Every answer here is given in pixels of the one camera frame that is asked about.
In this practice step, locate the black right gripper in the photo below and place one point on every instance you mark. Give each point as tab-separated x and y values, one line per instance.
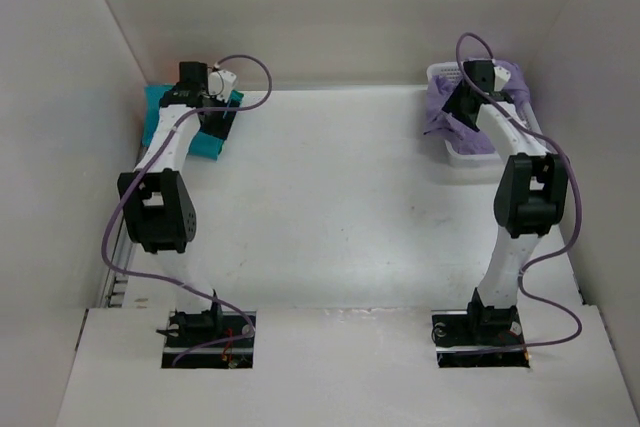
454	106

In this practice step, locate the teal t shirt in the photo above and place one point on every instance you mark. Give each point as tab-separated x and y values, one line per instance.
201	146

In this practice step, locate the white plastic basket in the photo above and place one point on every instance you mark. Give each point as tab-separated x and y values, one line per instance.
477	161

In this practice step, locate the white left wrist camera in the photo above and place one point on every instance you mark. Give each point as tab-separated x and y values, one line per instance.
221	83

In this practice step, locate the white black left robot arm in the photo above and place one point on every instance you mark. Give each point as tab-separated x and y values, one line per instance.
194	116

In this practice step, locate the lilac t shirt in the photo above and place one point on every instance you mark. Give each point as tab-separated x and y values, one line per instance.
442	80

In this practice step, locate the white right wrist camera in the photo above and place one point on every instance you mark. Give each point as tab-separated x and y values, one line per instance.
502	76

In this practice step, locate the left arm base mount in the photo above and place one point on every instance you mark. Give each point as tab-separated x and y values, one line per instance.
205	341

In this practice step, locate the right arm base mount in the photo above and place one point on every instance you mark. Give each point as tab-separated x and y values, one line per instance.
476	340

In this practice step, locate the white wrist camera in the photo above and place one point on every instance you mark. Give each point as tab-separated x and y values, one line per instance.
502	76
221	83

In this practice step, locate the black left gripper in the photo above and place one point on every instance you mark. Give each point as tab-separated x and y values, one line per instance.
221	126

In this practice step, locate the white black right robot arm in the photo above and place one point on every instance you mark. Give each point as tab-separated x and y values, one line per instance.
529	201

